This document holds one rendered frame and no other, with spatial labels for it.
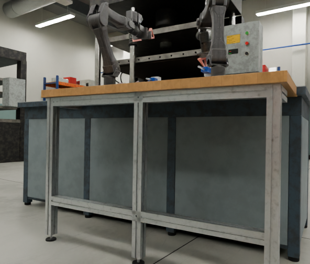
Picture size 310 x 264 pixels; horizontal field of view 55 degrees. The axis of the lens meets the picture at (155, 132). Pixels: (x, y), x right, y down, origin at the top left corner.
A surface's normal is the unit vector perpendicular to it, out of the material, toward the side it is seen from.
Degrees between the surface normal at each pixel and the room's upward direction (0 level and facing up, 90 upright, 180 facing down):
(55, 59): 90
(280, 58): 90
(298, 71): 90
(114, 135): 90
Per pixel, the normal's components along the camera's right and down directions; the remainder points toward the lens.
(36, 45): 0.82, 0.01
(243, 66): -0.50, -0.01
